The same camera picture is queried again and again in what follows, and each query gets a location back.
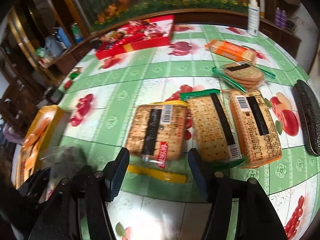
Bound orange barcode cracker pack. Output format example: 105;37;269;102
229;89;282;168

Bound green edged square cracker pack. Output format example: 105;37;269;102
180;89;245;167

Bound yellow edged cracker pack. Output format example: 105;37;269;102
125;100;188;184

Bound orange long cracker pack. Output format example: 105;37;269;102
204;40;257;66

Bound crumpled clear plastic bag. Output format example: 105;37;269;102
37;145;87;182

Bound yellow cardboard box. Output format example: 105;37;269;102
14;105;70;189

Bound small black device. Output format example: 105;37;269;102
44;87;64;105

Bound black glasses case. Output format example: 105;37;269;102
293;79;319;157

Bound red wrapped candy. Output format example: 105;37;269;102
64;80;73;90

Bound green wrapped candy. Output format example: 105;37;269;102
69;69;81;80

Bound blue thermos jug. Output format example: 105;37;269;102
53;27;72;49

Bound red candy tray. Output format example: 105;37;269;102
95;15;174;60

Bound purple bottles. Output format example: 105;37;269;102
274;7;287;29

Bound white spray bottle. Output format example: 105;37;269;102
247;0;260;36

